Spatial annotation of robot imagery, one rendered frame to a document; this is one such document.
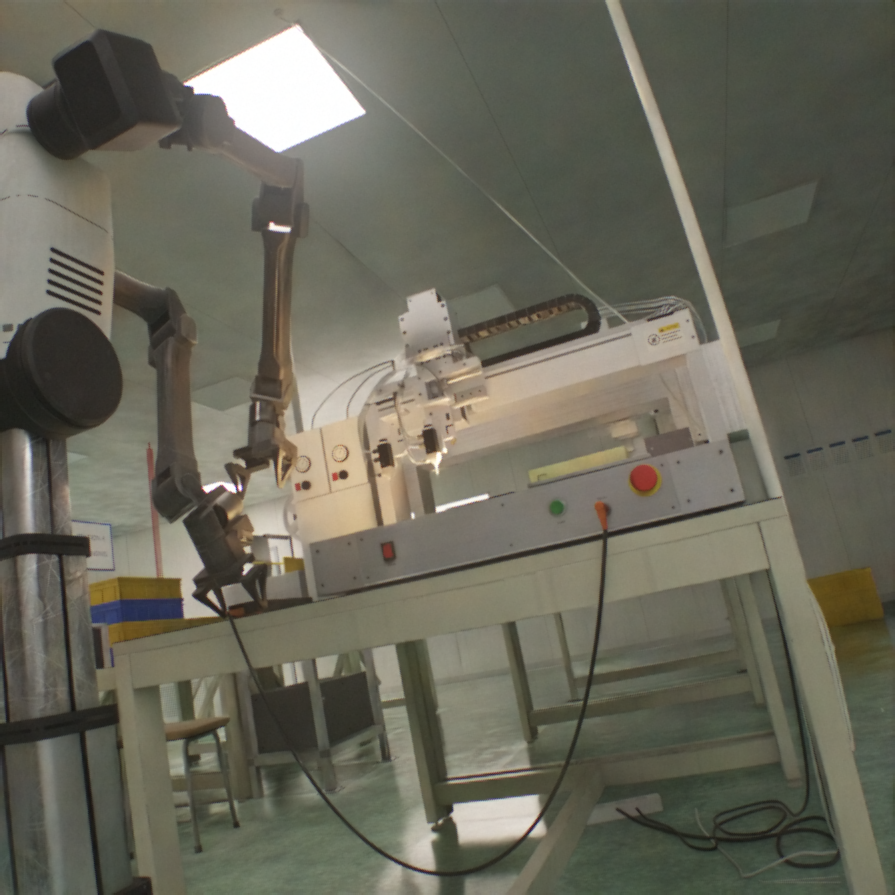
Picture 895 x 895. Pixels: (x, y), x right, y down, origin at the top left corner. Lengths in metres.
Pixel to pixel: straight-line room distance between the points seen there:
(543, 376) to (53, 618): 1.13
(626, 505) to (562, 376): 0.56
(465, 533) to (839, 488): 7.69
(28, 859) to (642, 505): 0.91
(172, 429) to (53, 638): 0.55
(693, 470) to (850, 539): 7.58
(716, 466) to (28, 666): 0.95
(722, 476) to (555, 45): 2.43
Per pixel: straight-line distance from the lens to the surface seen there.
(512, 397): 1.66
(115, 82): 1.01
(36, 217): 1.03
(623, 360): 1.64
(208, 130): 1.17
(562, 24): 3.23
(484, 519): 1.19
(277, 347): 1.56
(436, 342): 1.62
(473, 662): 9.03
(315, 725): 3.78
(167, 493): 1.30
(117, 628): 4.83
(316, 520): 1.86
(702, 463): 1.15
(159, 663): 1.46
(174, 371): 1.47
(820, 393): 8.88
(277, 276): 1.53
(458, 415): 1.58
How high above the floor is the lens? 0.67
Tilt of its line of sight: 14 degrees up
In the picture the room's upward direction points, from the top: 11 degrees counter-clockwise
